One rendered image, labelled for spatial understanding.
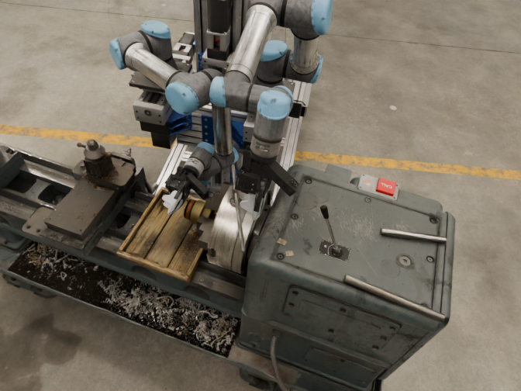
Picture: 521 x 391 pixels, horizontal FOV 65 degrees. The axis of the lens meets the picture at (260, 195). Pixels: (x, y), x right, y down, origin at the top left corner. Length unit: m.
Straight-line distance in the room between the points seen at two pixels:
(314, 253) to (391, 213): 0.31
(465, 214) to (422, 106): 1.22
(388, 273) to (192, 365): 1.41
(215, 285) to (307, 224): 0.48
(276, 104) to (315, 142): 2.45
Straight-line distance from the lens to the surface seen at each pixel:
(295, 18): 1.36
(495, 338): 2.91
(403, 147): 3.62
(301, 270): 1.21
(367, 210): 1.38
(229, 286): 1.60
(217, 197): 1.46
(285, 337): 1.63
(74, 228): 1.70
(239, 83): 1.11
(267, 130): 1.00
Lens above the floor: 2.30
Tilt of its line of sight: 51 degrees down
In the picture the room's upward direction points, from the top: 7 degrees clockwise
